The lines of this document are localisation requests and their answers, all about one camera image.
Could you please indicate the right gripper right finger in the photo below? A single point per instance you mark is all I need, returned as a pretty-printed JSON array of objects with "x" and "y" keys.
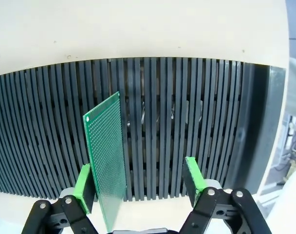
[{"x": 223, "y": 214}]

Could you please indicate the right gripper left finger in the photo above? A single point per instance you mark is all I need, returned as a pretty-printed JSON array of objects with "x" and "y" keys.
[{"x": 65, "y": 217}]

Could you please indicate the green perforated circuit board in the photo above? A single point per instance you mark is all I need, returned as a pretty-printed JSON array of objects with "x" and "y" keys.
[{"x": 104, "y": 146}]

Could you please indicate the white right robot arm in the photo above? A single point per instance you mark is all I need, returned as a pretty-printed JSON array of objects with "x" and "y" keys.
[{"x": 294, "y": 202}]

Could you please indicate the black slotted PCB rack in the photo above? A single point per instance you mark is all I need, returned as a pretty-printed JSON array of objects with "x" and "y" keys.
[{"x": 174, "y": 97}]

